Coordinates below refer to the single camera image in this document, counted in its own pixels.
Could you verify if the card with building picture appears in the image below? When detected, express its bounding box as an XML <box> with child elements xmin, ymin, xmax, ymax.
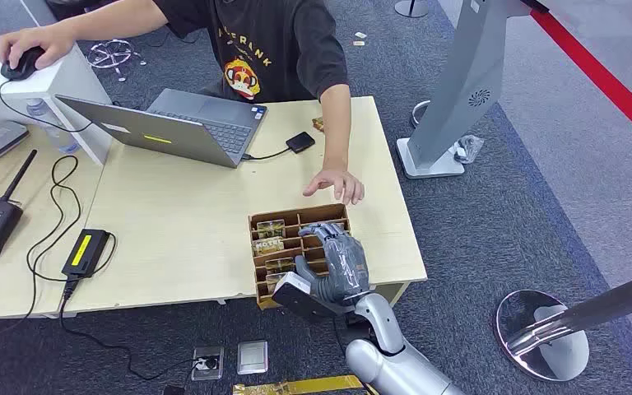
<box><xmin>256</xmin><ymin>219</ymin><xmax>287</xmax><ymax>239</ymax></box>

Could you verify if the black mouse cable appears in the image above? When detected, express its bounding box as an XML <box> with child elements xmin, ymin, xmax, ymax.
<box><xmin>0</xmin><ymin>79</ymin><xmax>95</xmax><ymax>135</ymax></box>

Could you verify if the black power adapter yellow label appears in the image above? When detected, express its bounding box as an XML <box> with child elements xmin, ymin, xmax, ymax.
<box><xmin>61</xmin><ymin>228</ymin><xmax>112</xmax><ymax>281</ymax></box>

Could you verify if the chrome chair base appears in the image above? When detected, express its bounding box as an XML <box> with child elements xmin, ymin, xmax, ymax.
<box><xmin>86</xmin><ymin>38</ymin><xmax>147</xmax><ymax>83</ymax></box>

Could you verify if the red barrier belt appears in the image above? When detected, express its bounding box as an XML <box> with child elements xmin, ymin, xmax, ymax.
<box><xmin>530</xmin><ymin>7</ymin><xmax>632</xmax><ymax>156</ymax></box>

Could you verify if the white shelf box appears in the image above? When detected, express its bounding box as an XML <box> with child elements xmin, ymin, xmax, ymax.
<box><xmin>0</xmin><ymin>41</ymin><xmax>114</xmax><ymax>167</ymax></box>

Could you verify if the chrome ring base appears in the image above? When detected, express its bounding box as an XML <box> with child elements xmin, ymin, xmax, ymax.
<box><xmin>409</xmin><ymin>100</ymin><xmax>432</xmax><ymax>130</ymax></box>

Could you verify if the clear plastic bag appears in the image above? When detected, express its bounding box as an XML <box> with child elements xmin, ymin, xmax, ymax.
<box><xmin>453</xmin><ymin>133</ymin><xmax>486</xmax><ymax>165</ymax></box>

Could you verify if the card with hotel print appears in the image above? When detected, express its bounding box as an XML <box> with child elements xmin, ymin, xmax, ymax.
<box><xmin>251</xmin><ymin>237</ymin><xmax>286</xmax><ymax>258</ymax></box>

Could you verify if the black computer mouse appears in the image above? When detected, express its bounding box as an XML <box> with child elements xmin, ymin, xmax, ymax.
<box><xmin>0</xmin><ymin>46</ymin><xmax>46</xmax><ymax>82</ymax></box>

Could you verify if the grey laptop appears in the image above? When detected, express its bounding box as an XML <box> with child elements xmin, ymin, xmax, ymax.
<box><xmin>54</xmin><ymin>87</ymin><xmax>268</xmax><ymax>170</ymax></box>

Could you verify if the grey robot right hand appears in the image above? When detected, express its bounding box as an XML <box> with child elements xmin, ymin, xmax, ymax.
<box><xmin>293</xmin><ymin>222</ymin><xmax>372</xmax><ymax>307</ymax></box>

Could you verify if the person's right hand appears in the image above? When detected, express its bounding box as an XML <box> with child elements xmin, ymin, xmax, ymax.
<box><xmin>0</xmin><ymin>24</ymin><xmax>77</xmax><ymax>71</ymax></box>

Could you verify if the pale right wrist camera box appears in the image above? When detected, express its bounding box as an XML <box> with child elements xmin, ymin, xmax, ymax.
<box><xmin>271</xmin><ymin>271</ymin><xmax>353</xmax><ymax>323</ymax></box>

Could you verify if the card with dark picture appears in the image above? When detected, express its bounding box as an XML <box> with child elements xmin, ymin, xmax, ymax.
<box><xmin>263</xmin><ymin>257</ymin><xmax>295</xmax><ymax>275</ymax></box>

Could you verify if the black power cable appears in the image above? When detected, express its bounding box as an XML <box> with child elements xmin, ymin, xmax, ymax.
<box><xmin>0</xmin><ymin>155</ymin><xmax>208</xmax><ymax>383</ymax></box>

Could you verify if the grey round stand base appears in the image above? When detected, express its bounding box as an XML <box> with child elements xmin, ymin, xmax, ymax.
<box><xmin>393</xmin><ymin>0</ymin><xmax>430</xmax><ymax>19</ymax></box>

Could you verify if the brown wooden card holder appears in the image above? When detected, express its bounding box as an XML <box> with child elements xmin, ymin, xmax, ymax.
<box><xmin>248</xmin><ymin>202</ymin><xmax>351</xmax><ymax>311</ymax></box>

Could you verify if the person's left hand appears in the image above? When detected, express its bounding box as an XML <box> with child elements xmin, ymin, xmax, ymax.
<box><xmin>302</xmin><ymin>167</ymin><xmax>365</xmax><ymax>207</ymax></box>

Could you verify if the clear plastic water bottle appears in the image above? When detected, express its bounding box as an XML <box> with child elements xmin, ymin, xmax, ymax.
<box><xmin>25</xmin><ymin>98</ymin><xmax>81</xmax><ymax>156</ymax></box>

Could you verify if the chrome stanchion base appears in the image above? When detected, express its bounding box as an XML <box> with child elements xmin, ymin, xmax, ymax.
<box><xmin>494</xmin><ymin>289</ymin><xmax>591</xmax><ymax>383</ymax></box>

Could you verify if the chrome stanchion pole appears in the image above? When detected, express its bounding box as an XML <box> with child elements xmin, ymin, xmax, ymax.
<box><xmin>506</xmin><ymin>266</ymin><xmax>632</xmax><ymax>356</ymax></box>

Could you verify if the grey kiosk stand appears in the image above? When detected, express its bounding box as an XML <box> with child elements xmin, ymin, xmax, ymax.
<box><xmin>395</xmin><ymin>0</ymin><xmax>550</xmax><ymax>180</ymax></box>

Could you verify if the yellow tape strip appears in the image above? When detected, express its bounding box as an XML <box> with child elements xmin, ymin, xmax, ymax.
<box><xmin>231</xmin><ymin>374</ymin><xmax>365</xmax><ymax>395</ymax></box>

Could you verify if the black drive cable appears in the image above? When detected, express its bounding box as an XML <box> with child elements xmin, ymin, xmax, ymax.
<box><xmin>241</xmin><ymin>146</ymin><xmax>293</xmax><ymax>162</ymax></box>

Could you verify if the black external drive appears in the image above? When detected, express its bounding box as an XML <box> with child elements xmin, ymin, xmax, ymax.
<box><xmin>285</xmin><ymin>131</ymin><xmax>317</xmax><ymax>155</ymax></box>

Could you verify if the silver closed floor socket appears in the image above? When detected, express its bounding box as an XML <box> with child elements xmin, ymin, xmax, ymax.
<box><xmin>236</xmin><ymin>340</ymin><xmax>270</xmax><ymax>376</ymax></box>

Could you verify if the silver floor socket with plug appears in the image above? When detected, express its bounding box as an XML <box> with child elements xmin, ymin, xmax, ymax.
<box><xmin>191</xmin><ymin>345</ymin><xmax>225</xmax><ymax>382</ymax></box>

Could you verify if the person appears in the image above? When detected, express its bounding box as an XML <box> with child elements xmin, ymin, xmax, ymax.
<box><xmin>0</xmin><ymin>0</ymin><xmax>365</xmax><ymax>207</ymax></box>

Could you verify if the card with pale picture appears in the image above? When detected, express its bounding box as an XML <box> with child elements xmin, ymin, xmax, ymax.
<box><xmin>265</xmin><ymin>272</ymin><xmax>290</xmax><ymax>295</ymax></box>

